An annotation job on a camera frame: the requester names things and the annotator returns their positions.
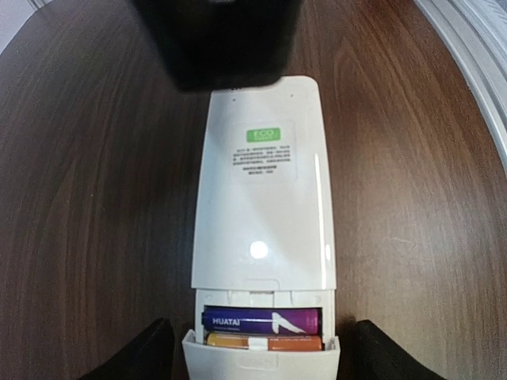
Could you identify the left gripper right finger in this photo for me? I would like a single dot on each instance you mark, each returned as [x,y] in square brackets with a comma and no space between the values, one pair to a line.
[379,357]

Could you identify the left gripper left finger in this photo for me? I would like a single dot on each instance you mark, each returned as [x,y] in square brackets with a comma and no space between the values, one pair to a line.
[148,356]

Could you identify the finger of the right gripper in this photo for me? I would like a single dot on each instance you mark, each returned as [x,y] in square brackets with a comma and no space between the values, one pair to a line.
[217,45]

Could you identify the white battery cover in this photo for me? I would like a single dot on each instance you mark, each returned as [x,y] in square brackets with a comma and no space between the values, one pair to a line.
[207,362]

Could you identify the purple AAA battery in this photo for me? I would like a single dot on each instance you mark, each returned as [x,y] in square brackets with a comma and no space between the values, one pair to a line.
[263,321]

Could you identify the orange AAA battery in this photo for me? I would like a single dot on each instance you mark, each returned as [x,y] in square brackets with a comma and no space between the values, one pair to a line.
[265,343]

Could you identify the white remote control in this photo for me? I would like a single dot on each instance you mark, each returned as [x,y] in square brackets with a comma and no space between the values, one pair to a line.
[264,229]

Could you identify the front aluminium rail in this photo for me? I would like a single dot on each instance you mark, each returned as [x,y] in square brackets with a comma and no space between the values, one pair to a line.
[475,33]

